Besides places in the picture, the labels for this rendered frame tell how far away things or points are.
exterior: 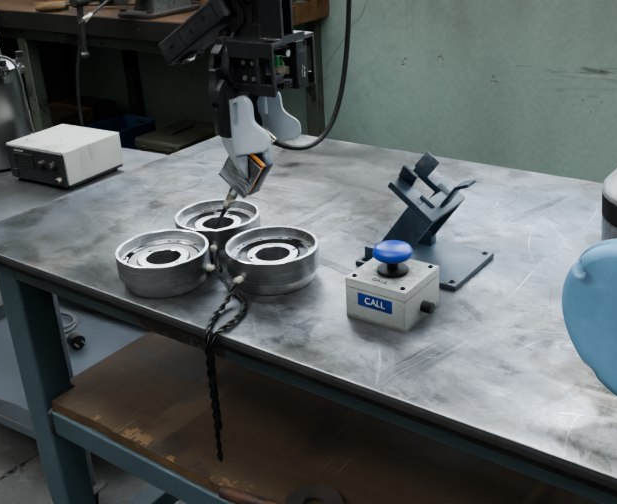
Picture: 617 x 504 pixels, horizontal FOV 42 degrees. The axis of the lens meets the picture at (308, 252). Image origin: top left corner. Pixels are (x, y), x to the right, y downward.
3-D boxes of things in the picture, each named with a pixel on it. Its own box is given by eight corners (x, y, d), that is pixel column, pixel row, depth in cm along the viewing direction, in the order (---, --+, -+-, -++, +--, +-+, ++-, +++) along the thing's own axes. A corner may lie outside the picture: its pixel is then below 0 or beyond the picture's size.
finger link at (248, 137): (262, 190, 83) (262, 100, 80) (219, 181, 86) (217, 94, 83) (281, 184, 85) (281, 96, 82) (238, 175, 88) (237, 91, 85)
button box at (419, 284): (345, 316, 82) (344, 273, 80) (381, 288, 88) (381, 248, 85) (414, 337, 78) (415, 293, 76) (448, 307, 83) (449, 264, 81)
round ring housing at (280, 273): (270, 249, 98) (268, 219, 97) (338, 270, 92) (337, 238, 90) (209, 282, 91) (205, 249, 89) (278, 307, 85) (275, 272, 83)
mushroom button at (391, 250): (365, 292, 82) (364, 247, 80) (386, 276, 85) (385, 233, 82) (399, 301, 79) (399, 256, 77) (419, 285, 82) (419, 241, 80)
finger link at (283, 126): (296, 176, 87) (285, 95, 82) (254, 168, 90) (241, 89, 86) (312, 165, 89) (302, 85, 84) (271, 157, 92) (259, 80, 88)
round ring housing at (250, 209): (185, 229, 106) (182, 200, 104) (264, 225, 105) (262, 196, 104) (172, 263, 96) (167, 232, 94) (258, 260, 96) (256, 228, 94)
